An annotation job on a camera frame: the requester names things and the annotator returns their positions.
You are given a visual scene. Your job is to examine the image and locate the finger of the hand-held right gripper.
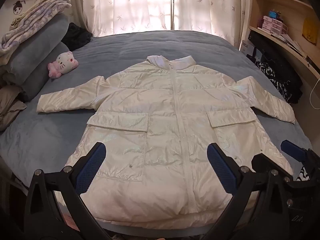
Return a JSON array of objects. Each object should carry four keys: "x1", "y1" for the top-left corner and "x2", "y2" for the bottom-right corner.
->
[
  {"x1": 251, "y1": 153, "x2": 273, "y2": 173},
  {"x1": 280, "y1": 140, "x2": 320, "y2": 173}
]

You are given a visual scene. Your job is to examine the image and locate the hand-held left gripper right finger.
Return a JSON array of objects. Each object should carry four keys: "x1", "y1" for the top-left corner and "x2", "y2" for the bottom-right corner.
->
[{"x1": 200, "y1": 142, "x2": 293, "y2": 240}]

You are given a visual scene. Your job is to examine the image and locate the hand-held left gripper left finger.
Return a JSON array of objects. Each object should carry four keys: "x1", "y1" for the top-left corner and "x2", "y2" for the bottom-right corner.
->
[{"x1": 24, "y1": 142, "x2": 110, "y2": 240}]

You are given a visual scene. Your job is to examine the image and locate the white puffer jacket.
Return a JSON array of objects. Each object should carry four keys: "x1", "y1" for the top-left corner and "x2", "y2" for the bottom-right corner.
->
[{"x1": 36, "y1": 55, "x2": 297, "y2": 224}]

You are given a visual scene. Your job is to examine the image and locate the black and white patterned clothes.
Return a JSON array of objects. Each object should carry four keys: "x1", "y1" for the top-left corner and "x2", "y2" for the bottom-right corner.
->
[{"x1": 250, "y1": 32, "x2": 304, "y2": 104}]

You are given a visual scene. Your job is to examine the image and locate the black clothes pile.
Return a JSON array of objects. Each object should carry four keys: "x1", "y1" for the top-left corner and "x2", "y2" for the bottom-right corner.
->
[{"x1": 62, "y1": 22, "x2": 93, "y2": 50}]

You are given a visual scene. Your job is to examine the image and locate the grey-blue pillow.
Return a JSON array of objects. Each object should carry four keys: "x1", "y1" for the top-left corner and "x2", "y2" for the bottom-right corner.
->
[
  {"x1": 21, "y1": 41, "x2": 70, "y2": 100},
  {"x1": 7, "y1": 12, "x2": 70, "y2": 80}
]

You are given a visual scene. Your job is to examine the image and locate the beige pillow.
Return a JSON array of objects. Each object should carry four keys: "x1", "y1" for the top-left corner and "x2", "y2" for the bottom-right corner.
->
[{"x1": 0, "y1": 85, "x2": 27, "y2": 130}]

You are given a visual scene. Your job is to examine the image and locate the pink and white cat plush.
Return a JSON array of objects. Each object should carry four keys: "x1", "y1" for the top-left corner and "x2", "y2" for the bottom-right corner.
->
[{"x1": 47, "y1": 51, "x2": 79, "y2": 79}]

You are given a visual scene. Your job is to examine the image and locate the stack of papers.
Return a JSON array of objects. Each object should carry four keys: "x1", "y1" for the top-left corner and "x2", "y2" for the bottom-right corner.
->
[{"x1": 282, "y1": 34, "x2": 308, "y2": 58}]

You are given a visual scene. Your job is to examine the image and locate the white cardboard box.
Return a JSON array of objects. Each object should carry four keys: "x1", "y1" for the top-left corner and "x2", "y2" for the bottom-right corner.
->
[{"x1": 239, "y1": 39, "x2": 258, "y2": 60}]

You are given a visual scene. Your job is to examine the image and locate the yellow paper sheet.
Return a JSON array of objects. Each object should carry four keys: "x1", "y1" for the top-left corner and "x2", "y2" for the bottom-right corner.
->
[{"x1": 302, "y1": 17, "x2": 319, "y2": 45}]

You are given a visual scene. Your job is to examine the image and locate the stack of pink boxes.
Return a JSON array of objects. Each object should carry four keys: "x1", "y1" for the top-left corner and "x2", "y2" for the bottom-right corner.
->
[{"x1": 261, "y1": 15, "x2": 289, "y2": 35}]

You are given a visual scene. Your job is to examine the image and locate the grey-blue bed blanket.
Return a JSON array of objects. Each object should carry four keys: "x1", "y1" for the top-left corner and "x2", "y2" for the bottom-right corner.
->
[{"x1": 0, "y1": 30, "x2": 313, "y2": 233}]

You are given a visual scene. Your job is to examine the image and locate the wooden shelf unit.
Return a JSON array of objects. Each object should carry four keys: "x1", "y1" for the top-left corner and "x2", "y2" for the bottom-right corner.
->
[{"x1": 246, "y1": 0, "x2": 320, "y2": 98}]

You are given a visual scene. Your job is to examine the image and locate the folded floral blanket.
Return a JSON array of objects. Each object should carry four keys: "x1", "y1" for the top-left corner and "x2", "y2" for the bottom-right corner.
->
[{"x1": 0, "y1": 0, "x2": 73, "y2": 55}]

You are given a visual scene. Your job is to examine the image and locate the white leaf-print curtain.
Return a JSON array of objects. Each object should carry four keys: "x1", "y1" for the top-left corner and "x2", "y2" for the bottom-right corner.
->
[
  {"x1": 172, "y1": 0, "x2": 253, "y2": 45},
  {"x1": 50, "y1": 0, "x2": 173, "y2": 34}
]

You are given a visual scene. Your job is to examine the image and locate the folded beige cloth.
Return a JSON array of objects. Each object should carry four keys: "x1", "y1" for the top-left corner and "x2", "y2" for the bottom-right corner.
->
[{"x1": 10, "y1": 0, "x2": 50, "y2": 28}]

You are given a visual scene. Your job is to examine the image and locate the white cable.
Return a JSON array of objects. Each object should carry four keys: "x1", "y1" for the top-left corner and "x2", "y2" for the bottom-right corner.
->
[{"x1": 309, "y1": 80, "x2": 320, "y2": 110}]

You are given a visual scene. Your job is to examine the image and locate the cartoon face wall sticker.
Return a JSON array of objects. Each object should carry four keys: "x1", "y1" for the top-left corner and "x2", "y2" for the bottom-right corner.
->
[{"x1": 12, "y1": 0, "x2": 27, "y2": 15}]

